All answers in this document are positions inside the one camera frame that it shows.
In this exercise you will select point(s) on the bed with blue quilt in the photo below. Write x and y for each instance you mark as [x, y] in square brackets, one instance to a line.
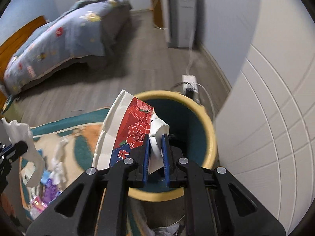
[88, 28]

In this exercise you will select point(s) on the red white paper bowl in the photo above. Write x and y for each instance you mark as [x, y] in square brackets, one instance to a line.
[124, 128]

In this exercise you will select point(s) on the wooden side table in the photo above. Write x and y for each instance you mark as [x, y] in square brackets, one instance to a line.
[156, 9]

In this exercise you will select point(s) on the white panelled door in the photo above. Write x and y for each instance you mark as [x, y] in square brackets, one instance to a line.
[265, 130]

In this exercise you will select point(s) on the purple wrapper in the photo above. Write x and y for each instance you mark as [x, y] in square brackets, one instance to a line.
[51, 192]

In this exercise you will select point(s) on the white tissue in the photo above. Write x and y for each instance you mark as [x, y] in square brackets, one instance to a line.
[21, 137]

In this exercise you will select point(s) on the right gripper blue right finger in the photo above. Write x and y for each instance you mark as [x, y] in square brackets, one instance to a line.
[165, 154]

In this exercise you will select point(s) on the grey white cabinet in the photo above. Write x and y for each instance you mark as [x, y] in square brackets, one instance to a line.
[179, 22]

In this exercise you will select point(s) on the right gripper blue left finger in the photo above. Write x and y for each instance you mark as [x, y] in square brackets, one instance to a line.
[147, 153]

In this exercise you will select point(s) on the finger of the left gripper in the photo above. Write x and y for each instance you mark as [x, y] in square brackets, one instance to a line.
[14, 151]

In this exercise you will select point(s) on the teal orange floor rug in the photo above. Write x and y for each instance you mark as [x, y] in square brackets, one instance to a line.
[81, 132]

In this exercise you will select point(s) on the white power strip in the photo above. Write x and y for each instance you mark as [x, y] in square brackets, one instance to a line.
[189, 81]

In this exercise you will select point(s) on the yellow teal trash bin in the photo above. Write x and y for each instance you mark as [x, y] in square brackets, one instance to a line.
[195, 136]

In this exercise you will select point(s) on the wooden headboard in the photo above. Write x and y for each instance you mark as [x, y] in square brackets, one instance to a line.
[14, 42]

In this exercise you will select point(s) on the black charger plug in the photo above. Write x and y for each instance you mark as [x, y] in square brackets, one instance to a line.
[191, 93]

